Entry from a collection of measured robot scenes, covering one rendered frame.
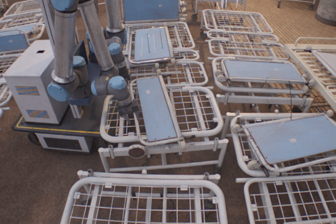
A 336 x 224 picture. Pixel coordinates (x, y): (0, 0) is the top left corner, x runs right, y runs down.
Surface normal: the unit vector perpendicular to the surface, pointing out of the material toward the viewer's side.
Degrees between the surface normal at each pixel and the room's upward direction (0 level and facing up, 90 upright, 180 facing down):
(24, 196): 0
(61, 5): 83
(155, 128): 1
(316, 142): 5
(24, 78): 90
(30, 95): 90
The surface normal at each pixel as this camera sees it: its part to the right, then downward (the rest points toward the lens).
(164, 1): 0.10, 0.65
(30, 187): 0.00, -0.76
